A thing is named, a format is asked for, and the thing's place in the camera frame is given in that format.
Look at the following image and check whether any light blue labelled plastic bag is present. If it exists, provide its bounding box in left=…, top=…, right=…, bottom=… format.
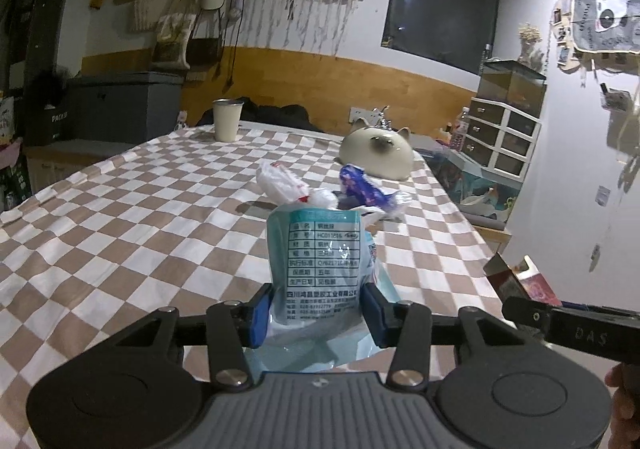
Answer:
left=246, top=203, right=399, bottom=377

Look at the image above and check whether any small brown carton box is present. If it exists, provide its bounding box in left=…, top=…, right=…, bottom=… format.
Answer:
left=483, top=253, right=562, bottom=306

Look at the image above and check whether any white plastic bag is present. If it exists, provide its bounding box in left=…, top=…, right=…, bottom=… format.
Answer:
left=256, top=162, right=338, bottom=209

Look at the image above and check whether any blue purple plastic wrapper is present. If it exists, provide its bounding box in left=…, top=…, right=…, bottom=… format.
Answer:
left=338, top=164, right=412, bottom=218

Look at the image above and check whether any person's right hand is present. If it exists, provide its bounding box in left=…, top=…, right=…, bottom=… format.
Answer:
left=604, top=363, right=639, bottom=449

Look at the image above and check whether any checkered tablecloth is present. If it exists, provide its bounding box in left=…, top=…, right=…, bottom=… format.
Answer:
left=1, top=124, right=501, bottom=448

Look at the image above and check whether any glass fish tank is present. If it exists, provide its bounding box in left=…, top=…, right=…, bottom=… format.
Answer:
left=418, top=144, right=523, bottom=230

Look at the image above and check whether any cream cat-shaped ceramic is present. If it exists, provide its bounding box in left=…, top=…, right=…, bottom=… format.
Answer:
left=338, top=117, right=413, bottom=181

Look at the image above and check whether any white drawer organizer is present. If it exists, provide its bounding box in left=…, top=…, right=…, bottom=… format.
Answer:
left=461, top=97, right=541, bottom=182

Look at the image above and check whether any white paper cup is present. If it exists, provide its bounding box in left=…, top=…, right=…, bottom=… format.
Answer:
left=213, top=99, right=243, bottom=142

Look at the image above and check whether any dark grey storage box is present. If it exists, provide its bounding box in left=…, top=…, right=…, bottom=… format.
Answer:
left=66, top=72, right=183, bottom=144

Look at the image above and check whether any white wall socket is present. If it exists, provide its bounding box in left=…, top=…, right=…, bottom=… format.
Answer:
left=348, top=106, right=378, bottom=125

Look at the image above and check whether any dark wall screen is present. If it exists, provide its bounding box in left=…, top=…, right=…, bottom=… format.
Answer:
left=381, top=0, right=499, bottom=74

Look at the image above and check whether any white macrame wall hanging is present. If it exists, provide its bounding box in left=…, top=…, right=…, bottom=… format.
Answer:
left=255, top=0, right=362, bottom=57

